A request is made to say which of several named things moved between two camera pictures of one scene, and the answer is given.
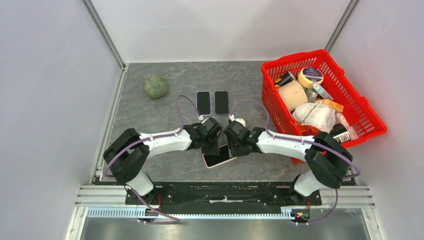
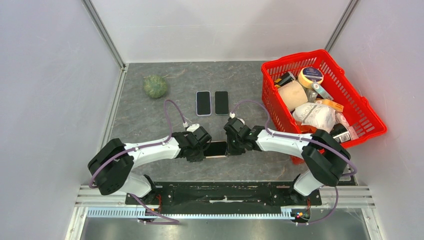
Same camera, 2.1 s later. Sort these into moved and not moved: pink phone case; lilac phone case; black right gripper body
Moved: pink phone case
Not moved: black right gripper body; lilac phone case
